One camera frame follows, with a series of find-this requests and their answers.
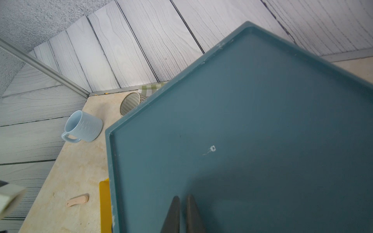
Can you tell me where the pink fruit knife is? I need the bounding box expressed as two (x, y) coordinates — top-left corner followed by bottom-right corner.
(66, 194), (89, 207)

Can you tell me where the grey aluminium corner post left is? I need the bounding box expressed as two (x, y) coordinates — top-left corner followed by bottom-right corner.
(1, 36), (90, 99)

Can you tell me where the green checkered cloth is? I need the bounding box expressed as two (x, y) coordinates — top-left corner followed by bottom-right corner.
(138, 82), (167, 97)

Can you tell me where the light blue ceramic mug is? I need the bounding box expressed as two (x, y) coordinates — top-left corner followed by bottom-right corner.
(61, 110), (103, 143)

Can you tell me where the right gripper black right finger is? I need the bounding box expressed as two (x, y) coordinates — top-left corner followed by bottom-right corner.
(186, 195), (207, 233)

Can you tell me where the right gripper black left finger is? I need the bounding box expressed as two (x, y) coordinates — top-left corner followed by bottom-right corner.
(160, 196), (180, 233)

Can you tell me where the teal drawer cabinet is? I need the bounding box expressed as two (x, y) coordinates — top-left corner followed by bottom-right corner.
(105, 22), (373, 233)

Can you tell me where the yellow drawer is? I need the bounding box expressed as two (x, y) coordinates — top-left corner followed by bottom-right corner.
(99, 179), (112, 233)

